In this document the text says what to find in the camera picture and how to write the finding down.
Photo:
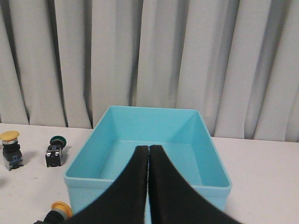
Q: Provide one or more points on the light blue plastic box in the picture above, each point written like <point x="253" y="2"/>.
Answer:
<point x="183" y="135"/>

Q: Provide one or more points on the yellow push button near box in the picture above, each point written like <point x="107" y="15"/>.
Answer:
<point x="59" y="213"/>

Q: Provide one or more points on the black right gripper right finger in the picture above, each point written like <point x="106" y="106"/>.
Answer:
<point x="172" y="199"/>

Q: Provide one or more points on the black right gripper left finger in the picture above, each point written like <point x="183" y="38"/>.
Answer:
<point x="124" y="201"/>

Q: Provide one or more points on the grey curtain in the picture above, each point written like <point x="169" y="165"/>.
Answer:
<point x="64" y="62"/>

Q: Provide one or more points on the yellow mushroom push button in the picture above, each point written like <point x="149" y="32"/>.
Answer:
<point x="11" y="150"/>

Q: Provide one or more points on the green mushroom push button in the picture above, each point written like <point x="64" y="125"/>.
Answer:
<point x="54" y="155"/>

